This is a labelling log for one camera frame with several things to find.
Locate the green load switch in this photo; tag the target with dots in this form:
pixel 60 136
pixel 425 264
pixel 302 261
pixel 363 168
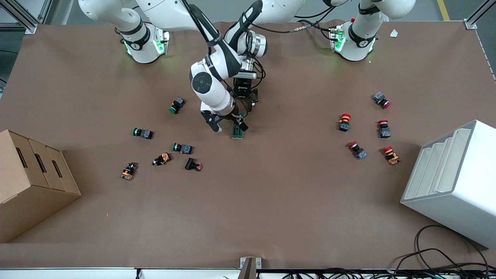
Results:
pixel 238 131

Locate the black push button orange block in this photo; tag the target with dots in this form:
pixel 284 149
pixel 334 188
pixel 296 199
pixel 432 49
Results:
pixel 162 159
pixel 129 171

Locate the red mushroom button orange block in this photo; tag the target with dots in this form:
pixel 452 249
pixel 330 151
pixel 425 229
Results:
pixel 344 122
pixel 391 155

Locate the aluminium frame profile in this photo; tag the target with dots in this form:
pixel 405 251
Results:
pixel 478 15
pixel 23 17

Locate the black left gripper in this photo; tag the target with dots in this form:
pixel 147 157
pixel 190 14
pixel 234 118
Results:
pixel 243 88

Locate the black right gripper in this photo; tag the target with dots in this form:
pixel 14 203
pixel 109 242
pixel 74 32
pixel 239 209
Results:
pixel 233 114

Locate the white table edge rail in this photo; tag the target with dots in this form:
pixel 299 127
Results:
pixel 116 273

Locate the white paper scrap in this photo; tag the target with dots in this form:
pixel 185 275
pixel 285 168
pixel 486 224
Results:
pixel 394 33

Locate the red mushroom button blue block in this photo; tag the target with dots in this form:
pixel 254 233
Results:
pixel 357 150
pixel 384 129
pixel 381 100

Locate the grey metal bracket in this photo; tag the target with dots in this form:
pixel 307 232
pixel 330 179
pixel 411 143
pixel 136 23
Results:
pixel 250 265

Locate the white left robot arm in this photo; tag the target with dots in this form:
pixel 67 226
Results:
pixel 356 42

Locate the green push button blue block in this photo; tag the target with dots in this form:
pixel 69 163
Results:
pixel 182 148
pixel 143 133
pixel 177 105

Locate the brown cardboard box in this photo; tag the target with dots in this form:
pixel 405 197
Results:
pixel 27 186

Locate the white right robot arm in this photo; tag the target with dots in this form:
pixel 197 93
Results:
pixel 211 87

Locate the black push button red lens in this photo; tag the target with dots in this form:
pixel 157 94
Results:
pixel 192 164

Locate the white slotted rack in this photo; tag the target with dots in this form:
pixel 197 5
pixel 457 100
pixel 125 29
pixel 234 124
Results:
pixel 457 182

